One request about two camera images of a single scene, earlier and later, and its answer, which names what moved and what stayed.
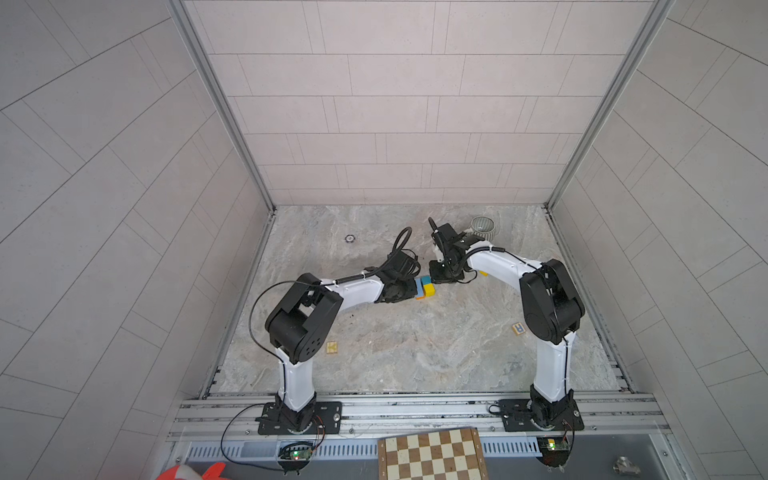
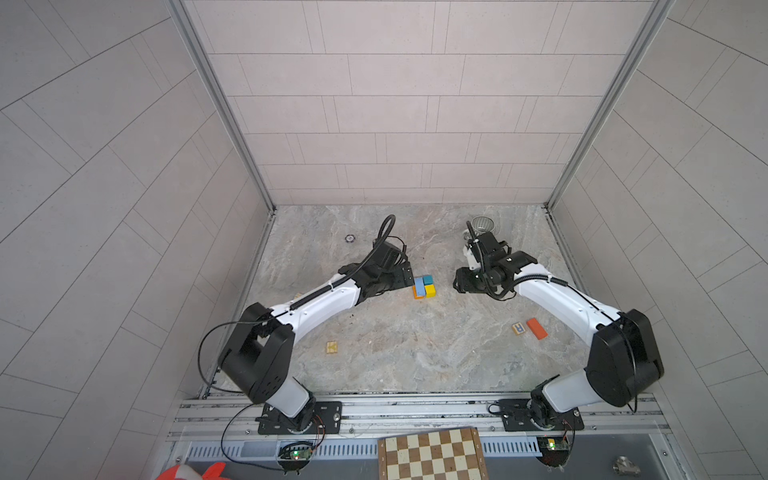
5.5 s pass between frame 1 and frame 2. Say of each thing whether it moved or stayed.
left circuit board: stayed
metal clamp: stayed
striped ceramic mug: stayed
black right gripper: moved
